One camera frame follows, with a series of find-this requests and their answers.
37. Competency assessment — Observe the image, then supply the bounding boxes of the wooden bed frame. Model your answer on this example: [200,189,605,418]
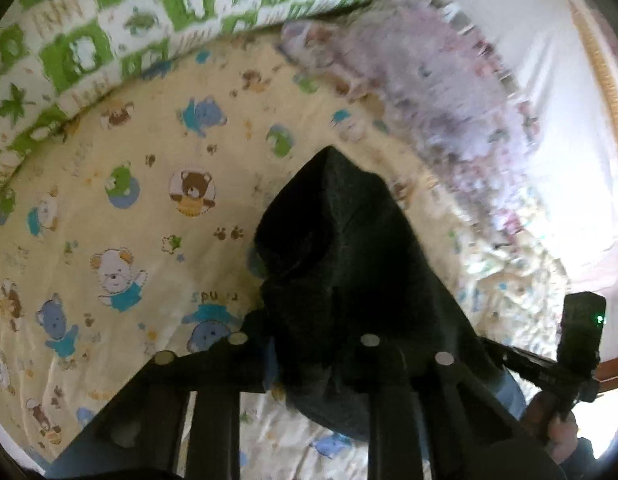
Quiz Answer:
[539,0,618,178]

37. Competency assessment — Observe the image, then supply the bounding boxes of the purple patterned blanket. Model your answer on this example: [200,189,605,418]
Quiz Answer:
[278,0,542,241]

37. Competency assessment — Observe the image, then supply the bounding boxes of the person's right hand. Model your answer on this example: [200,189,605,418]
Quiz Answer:
[525,389,580,467]

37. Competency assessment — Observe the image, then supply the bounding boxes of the green white patterned pillow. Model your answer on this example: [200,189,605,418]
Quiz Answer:
[0,0,380,211]

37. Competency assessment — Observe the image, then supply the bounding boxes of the person's right forearm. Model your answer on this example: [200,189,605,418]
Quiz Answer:
[556,437,598,480]

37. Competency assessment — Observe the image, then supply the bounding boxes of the bear print bed sheet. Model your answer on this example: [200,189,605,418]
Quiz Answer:
[0,35,572,480]

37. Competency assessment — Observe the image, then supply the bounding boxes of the dark pants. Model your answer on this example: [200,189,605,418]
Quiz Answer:
[246,146,530,447]

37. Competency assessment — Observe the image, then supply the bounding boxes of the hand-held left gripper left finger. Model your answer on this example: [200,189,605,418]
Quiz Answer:
[48,316,288,480]

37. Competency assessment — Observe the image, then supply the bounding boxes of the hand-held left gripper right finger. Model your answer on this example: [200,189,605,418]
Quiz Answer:
[360,332,564,480]

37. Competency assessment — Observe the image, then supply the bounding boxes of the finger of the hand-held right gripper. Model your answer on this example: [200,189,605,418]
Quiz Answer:
[480,337,564,393]

